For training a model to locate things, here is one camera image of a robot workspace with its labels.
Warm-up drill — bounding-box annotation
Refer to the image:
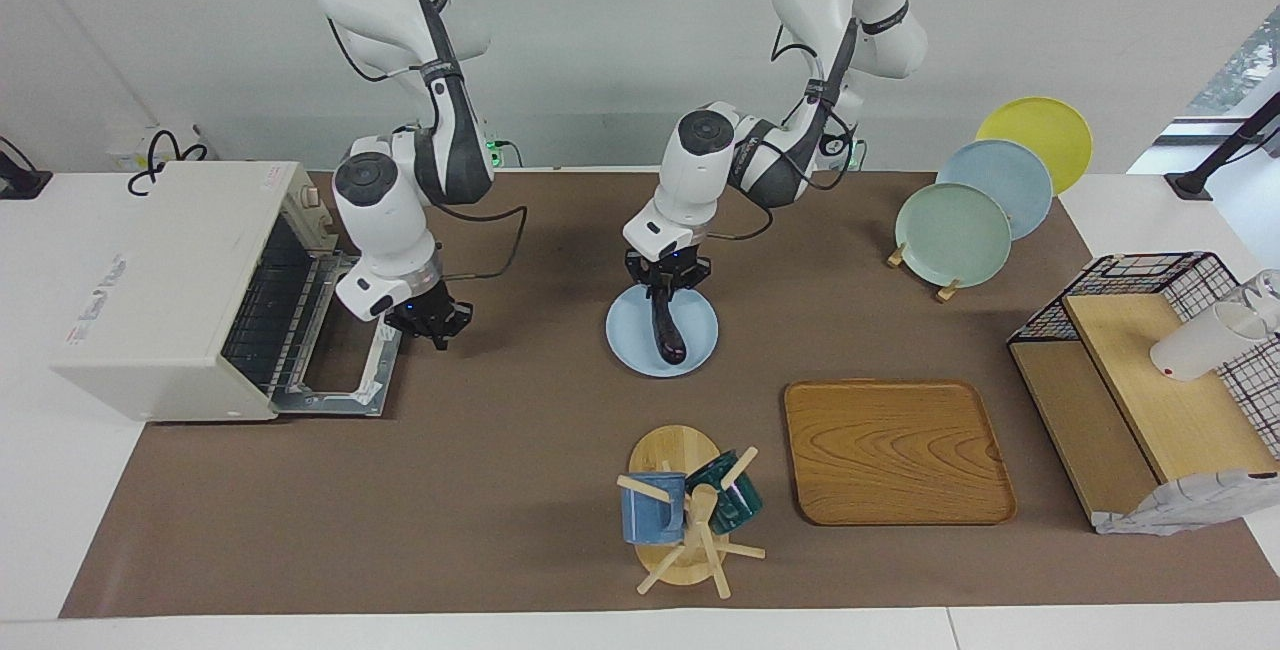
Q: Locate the brown table mat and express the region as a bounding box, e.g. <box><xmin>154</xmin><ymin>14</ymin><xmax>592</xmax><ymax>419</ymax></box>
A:
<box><xmin>59</xmin><ymin>169</ymin><xmax>1280</xmax><ymax>620</ymax></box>

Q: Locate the yellow plate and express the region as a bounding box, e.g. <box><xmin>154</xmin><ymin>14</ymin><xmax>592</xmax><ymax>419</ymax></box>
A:
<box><xmin>976</xmin><ymin>96</ymin><xmax>1095</xmax><ymax>197</ymax></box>

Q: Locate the blue mug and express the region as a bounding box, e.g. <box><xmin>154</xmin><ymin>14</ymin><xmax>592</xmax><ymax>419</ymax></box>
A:
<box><xmin>621</xmin><ymin>471</ymin><xmax>689</xmax><ymax>546</ymax></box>

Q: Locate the dark purple eggplant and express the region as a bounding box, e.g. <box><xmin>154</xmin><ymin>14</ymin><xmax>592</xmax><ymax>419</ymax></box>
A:
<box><xmin>648</xmin><ymin>288</ymin><xmax>692</xmax><ymax>367</ymax></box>

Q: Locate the wooden two-step shelf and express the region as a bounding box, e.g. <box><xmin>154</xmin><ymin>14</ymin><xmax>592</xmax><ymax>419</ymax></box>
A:
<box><xmin>1008</xmin><ymin>292</ymin><xmax>1280</xmax><ymax>531</ymax></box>

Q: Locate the beige toaster oven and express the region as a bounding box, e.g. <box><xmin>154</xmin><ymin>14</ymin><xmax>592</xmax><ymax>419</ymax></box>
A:
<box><xmin>51</xmin><ymin>161</ymin><xmax>339</xmax><ymax>424</ymax></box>

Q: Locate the black desk mount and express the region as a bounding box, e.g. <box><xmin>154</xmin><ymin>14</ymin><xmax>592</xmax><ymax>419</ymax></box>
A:
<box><xmin>0</xmin><ymin>135</ymin><xmax>54</xmax><ymax>202</ymax></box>

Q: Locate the grey marbled cloth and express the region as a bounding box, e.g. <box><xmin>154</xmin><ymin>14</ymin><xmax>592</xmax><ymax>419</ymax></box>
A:
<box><xmin>1094</xmin><ymin>469</ymin><xmax>1280</xmax><ymax>537</ymax></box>

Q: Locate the light blue racked plate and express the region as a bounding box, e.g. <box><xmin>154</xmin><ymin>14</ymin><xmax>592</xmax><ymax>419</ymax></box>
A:
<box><xmin>936</xmin><ymin>139</ymin><xmax>1055</xmax><ymax>242</ymax></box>

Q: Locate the black clamp stand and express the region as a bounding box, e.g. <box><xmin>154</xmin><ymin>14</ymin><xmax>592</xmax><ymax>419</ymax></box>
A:
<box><xmin>1165</xmin><ymin>90</ymin><xmax>1280</xmax><ymax>202</ymax></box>

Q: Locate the wooden plate rack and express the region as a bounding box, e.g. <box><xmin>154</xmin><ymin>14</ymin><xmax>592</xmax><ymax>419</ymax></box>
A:
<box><xmin>886</xmin><ymin>242</ymin><xmax>964</xmax><ymax>304</ymax></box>

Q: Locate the black wire basket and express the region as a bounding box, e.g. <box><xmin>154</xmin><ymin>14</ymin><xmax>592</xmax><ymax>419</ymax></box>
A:
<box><xmin>1007</xmin><ymin>251</ymin><xmax>1280</xmax><ymax>461</ymax></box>

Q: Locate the pale green plate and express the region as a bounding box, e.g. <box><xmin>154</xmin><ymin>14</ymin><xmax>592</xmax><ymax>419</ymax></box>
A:
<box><xmin>894</xmin><ymin>183</ymin><xmax>1014</xmax><ymax>289</ymax></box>

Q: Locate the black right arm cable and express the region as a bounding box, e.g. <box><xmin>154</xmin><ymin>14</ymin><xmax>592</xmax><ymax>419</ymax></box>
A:
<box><xmin>430</xmin><ymin>200</ymin><xmax>529</xmax><ymax>281</ymax></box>

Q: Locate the toaster oven glass door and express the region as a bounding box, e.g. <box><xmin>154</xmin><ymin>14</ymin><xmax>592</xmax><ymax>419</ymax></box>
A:
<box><xmin>268</xmin><ymin>250</ymin><xmax>407</xmax><ymax>419</ymax></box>

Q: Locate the white cup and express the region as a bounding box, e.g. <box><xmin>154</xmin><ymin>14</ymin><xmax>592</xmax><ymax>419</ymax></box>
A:
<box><xmin>1149</xmin><ymin>302</ymin><xmax>1267</xmax><ymax>382</ymax></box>

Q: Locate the wooden mug tree stand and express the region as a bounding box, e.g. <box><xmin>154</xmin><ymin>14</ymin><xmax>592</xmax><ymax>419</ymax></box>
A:
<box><xmin>616</xmin><ymin>425</ymin><xmax>768</xmax><ymax>600</ymax></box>

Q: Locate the dark green mug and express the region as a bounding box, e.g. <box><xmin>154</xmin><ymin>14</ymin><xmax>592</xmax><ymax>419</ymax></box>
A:
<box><xmin>685</xmin><ymin>450</ymin><xmax>765</xmax><ymax>536</ymax></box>

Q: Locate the black oven power cable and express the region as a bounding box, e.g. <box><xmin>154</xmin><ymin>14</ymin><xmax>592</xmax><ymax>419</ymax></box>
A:
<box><xmin>126</xmin><ymin>129</ymin><xmax>210</xmax><ymax>197</ymax></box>

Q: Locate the wooden serving tray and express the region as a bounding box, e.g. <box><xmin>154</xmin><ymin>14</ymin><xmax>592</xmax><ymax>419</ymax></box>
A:
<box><xmin>783</xmin><ymin>379</ymin><xmax>1019</xmax><ymax>528</ymax></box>

